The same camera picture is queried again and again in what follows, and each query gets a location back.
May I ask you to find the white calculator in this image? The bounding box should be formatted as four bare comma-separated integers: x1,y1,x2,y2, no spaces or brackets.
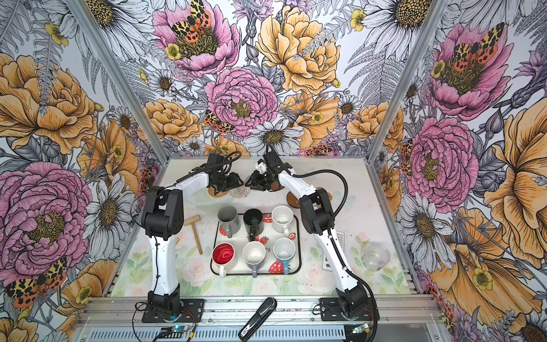
319,232,344,272

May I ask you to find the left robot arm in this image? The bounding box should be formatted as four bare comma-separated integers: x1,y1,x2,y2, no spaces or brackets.
140,151,243,321

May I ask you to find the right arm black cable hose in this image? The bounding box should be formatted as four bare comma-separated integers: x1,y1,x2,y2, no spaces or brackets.
292,169,380,342

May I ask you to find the white strawberry tray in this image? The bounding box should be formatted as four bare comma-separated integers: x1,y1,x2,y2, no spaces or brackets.
210,214,302,278

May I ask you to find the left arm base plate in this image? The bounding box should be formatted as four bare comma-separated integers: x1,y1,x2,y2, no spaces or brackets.
141,299,205,323

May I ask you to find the white mug purple handle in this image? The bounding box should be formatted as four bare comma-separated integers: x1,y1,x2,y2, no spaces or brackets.
242,241,266,278

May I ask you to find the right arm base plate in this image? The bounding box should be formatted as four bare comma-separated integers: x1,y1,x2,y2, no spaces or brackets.
319,297,379,321

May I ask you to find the red inside white mug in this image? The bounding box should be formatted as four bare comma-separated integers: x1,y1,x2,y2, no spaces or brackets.
212,242,237,278

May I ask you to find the black mug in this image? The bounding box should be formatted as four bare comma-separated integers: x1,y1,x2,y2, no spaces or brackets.
243,209,264,242

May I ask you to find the white mug blue handle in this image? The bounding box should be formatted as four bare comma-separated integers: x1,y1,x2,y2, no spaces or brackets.
273,238,296,275

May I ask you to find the clear glass cup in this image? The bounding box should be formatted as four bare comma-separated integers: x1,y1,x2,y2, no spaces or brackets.
362,243,391,272

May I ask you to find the small wooden mallet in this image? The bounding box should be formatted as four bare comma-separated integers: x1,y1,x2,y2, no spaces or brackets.
184,215,203,255

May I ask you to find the woven rattan coaster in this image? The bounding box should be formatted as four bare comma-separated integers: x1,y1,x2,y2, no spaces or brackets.
207,187,229,198

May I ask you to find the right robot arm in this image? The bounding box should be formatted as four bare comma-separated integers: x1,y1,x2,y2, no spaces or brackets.
246,150,380,320

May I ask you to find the grey mug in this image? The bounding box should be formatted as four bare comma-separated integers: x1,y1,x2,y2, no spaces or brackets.
217,206,241,239

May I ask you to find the black stapler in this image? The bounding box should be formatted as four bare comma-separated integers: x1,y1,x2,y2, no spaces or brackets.
238,297,277,342

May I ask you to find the multicolour zigzag woven coaster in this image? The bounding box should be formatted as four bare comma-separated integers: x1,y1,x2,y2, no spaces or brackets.
229,186,251,199

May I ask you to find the scratched brown wooden coaster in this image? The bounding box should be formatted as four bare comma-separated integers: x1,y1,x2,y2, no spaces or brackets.
286,192,300,209

